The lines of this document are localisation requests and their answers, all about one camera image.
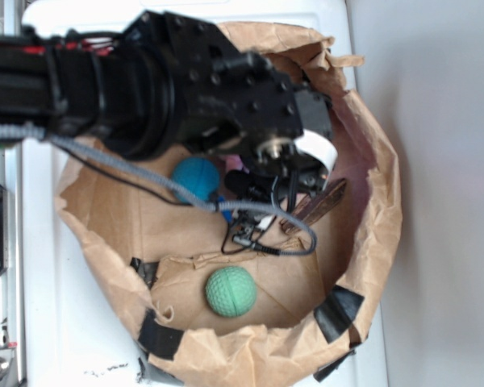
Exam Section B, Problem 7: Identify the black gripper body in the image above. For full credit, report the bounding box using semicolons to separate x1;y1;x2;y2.
212;52;337;195

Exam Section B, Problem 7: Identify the pink plush bunny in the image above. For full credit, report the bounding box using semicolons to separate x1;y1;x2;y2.
223;155;245;172

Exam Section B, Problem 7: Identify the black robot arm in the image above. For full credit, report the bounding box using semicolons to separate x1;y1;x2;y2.
0;11;337;195

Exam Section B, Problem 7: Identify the dark brown wood piece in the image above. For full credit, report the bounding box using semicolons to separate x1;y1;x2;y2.
292;178;348;228

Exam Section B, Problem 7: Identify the blue dimpled foam ball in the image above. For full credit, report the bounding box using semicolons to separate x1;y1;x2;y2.
171;157;220;201

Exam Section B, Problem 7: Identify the green dimpled foam ball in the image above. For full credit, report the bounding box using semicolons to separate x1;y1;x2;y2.
205;266;257;318

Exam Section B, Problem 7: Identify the brown paper-lined bin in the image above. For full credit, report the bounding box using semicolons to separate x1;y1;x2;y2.
56;22;403;386

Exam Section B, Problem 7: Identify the white plastic tray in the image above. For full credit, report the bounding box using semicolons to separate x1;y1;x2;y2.
21;0;390;387

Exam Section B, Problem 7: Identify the thin black wire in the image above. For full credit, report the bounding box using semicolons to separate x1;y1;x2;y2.
56;143;194;207

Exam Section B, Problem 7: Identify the grey braided cable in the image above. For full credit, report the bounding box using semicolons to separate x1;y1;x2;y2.
0;123;319;257

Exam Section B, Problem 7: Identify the aluminium frame rail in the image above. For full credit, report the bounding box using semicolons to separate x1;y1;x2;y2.
0;0;27;387

